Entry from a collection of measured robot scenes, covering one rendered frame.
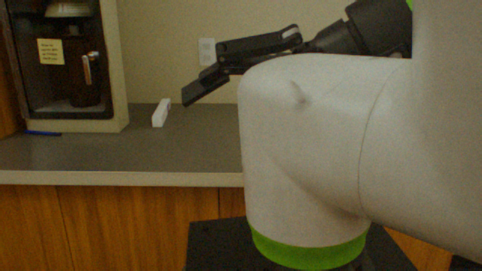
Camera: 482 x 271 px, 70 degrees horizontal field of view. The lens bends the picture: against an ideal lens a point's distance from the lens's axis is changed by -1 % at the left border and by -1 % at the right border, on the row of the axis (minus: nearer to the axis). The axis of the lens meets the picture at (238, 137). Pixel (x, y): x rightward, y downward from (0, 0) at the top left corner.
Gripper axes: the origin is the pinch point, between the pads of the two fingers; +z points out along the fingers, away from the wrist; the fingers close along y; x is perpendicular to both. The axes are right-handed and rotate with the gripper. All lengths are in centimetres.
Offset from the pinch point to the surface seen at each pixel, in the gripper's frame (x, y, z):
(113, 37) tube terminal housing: 67, 8, 42
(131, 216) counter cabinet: 15, 30, 52
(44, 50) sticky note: 63, -3, 60
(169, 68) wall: 90, 44, 51
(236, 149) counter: 30, 42, 22
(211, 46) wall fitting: 91, 47, 30
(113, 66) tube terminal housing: 60, 13, 47
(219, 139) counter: 37, 43, 28
